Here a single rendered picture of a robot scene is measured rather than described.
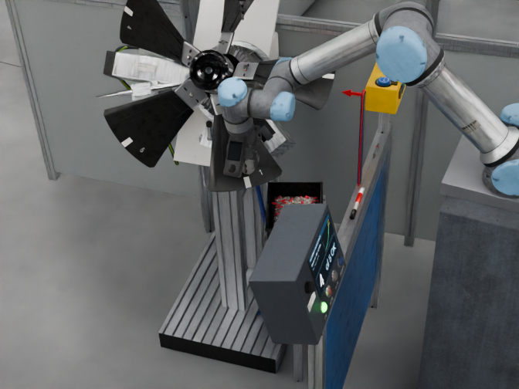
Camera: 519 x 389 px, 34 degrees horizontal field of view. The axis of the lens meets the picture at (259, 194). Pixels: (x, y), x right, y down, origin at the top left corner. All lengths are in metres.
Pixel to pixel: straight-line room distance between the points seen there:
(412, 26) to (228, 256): 1.40
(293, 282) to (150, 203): 2.26
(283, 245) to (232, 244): 1.23
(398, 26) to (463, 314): 0.95
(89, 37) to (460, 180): 1.81
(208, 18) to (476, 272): 1.16
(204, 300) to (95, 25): 1.18
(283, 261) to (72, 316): 1.81
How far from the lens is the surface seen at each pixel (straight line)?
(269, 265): 1.80
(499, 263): 2.39
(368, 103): 2.70
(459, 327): 2.60
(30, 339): 3.47
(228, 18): 2.56
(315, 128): 3.42
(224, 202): 2.95
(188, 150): 2.77
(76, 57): 3.70
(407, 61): 1.97
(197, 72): 2.50
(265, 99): 2.17
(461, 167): 2.41
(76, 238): 3.84
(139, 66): 2.74
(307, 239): 1.84
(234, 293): 3.25
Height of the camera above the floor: 2.49
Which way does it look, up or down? 39 degrees down
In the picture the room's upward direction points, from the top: 3 degrees counter-clockwise
